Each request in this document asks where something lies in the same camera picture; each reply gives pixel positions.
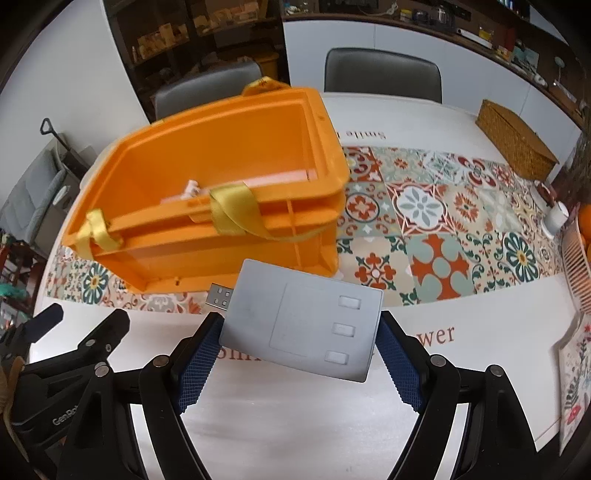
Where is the white USB hub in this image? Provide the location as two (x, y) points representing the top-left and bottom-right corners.
(206, 259), (383, 383)

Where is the grey sofa armchair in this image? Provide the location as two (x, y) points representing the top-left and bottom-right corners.
(1, 140), (79, 258)

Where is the floral paper booklet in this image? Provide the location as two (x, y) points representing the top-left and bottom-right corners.
(559, 313), (591, 453)

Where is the patterned tile table runner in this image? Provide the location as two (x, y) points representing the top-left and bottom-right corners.
(335, 146), (562, 306)

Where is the small white figurine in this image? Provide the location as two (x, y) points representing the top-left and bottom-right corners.
(180, 180), (200, 200)

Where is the white mug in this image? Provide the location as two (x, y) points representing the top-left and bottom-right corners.
(541, 201), (569, 239)

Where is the orange foam storage box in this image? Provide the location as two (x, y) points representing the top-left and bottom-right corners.
(62, 78), (349, 294)

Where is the woven wicker tissue box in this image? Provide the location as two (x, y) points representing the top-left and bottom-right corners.
(476, 99), (558, 181)

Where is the grey dining chair left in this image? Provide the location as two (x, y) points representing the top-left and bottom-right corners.
(154, 61), (263, 120)

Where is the grey dining chair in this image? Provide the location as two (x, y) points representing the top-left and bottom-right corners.
(154, 61), (263, 120)
(325, 48), (443, 103)

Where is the dark wooden shelf unit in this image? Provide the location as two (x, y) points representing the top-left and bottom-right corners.
(103, 0), (290, 121)

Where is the grey dining chair right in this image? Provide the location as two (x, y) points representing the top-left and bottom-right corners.
(325, 48), (443, 103)

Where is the yellow carry strap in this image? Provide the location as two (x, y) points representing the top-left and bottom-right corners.
(73, 77), (320, 259)

